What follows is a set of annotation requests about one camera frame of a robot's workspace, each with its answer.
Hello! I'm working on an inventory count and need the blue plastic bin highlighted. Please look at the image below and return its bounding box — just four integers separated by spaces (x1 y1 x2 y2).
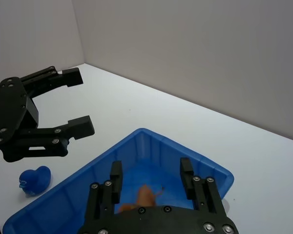
2 128 235 234

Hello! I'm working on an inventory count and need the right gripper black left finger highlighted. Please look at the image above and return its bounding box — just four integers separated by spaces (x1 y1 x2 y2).
84 160 124 221

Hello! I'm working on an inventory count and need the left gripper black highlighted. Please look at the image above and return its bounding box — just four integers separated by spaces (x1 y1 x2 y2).
0 65 95 163

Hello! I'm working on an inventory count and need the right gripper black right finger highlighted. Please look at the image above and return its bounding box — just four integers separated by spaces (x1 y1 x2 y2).
180 157 227 215

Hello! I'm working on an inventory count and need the orange toy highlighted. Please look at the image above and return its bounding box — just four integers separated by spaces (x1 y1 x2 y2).
119 184 166 213

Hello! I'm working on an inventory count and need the blue rubber duck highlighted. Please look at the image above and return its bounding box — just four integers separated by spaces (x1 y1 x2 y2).
19 165 52 197

